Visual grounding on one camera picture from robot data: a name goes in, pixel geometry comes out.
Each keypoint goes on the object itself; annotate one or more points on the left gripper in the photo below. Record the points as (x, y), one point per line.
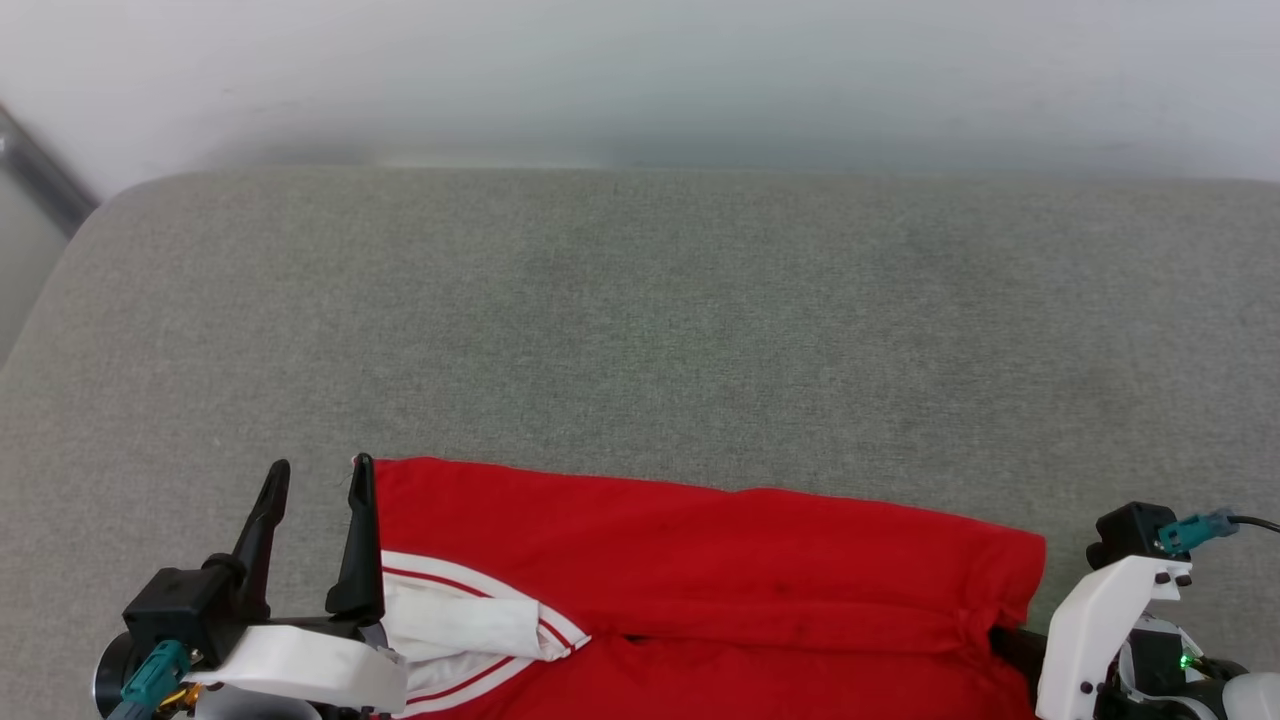
(108, 682)

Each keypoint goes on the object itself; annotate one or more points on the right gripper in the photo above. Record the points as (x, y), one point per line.
(1160, 670)

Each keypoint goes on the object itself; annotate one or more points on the red white basketball jersey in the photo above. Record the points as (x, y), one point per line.
(720, 590)

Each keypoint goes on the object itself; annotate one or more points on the grey fabric sofa seat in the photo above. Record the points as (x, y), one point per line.
(640, 320)

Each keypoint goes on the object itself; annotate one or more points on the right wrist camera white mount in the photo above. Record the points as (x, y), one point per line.
(1095, 625)

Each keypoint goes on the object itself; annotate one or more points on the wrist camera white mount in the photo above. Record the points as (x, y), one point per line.
(290, 665)
(1095, 625)

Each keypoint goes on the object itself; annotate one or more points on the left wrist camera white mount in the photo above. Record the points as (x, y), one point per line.
(290, 665)

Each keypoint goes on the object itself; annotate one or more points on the teal left camera plug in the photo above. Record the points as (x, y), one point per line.
(155, 675)

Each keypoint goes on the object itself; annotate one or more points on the teal camera plug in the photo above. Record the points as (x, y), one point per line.
(155, 675)
(1195, 530)

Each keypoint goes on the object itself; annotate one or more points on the teal right camera plug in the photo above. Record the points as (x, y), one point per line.
(1195, 530)

